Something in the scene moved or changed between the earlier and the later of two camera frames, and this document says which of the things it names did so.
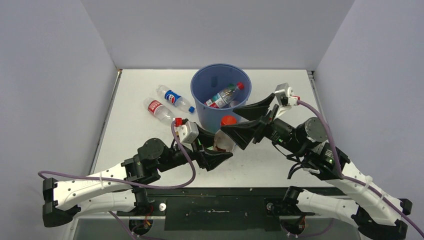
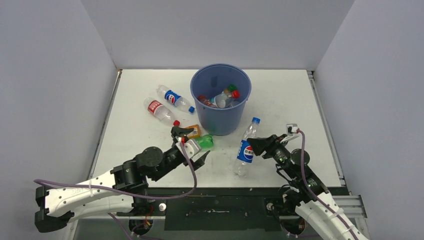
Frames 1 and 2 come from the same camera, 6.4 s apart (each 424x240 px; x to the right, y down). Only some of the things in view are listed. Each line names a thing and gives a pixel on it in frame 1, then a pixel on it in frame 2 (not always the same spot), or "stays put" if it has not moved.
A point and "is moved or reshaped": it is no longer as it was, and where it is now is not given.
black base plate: [211, 208] stays put
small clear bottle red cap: [222, 141] -> [205, 100]
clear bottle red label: [164, 112] stays put
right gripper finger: [255, 111] -> [280, 137]
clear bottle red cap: [224, 97] is moved or reshaped
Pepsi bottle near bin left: [174, 98] stays put
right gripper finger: [244, 134] -> [260, 144]
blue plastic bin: [218, 89] stays put
